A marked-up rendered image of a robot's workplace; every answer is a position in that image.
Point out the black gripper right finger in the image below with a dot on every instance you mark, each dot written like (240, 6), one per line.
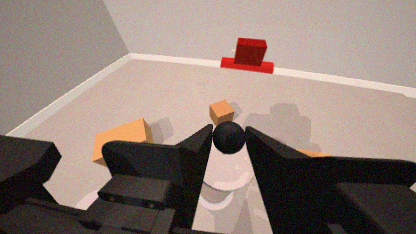
(292, 185)

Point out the glass french press with black handle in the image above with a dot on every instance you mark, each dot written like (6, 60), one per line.
(229, 167)

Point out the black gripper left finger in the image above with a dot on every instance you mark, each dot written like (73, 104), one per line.
(184, 164)

